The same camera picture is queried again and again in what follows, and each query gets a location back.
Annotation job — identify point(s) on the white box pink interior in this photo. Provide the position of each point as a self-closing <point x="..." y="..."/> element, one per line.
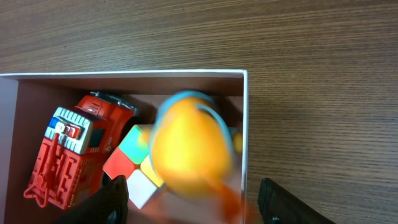
<point x="29" y="99"/>

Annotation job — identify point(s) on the colourful puzzle cube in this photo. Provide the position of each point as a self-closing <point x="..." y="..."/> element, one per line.
<point x="131" y="159"/>

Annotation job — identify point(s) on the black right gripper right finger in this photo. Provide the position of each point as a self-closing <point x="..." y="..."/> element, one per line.
<point x="279" y="206"/>

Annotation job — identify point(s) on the red toy fire truck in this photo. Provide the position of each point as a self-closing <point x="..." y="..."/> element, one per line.
<point x="77" y="142"/>

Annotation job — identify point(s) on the yellow duck toy blue hat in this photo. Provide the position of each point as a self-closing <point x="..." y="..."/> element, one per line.
<point x="192" y="149"/>

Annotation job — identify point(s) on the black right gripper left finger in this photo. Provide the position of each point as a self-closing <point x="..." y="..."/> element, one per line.
<point x="106" y="206"/>

